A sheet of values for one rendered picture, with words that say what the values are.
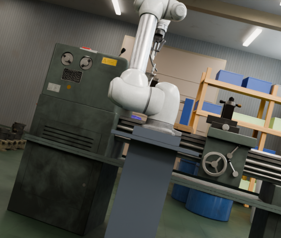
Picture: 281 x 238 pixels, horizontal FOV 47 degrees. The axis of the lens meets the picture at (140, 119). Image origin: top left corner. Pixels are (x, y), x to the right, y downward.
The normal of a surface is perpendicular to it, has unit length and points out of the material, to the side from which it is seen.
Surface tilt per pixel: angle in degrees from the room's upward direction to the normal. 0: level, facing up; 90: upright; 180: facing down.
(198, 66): 90
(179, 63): 90
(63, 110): 90
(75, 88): 90
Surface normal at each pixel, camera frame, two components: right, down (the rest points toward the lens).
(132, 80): 0.13, -0.36
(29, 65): -0.04, -0.07
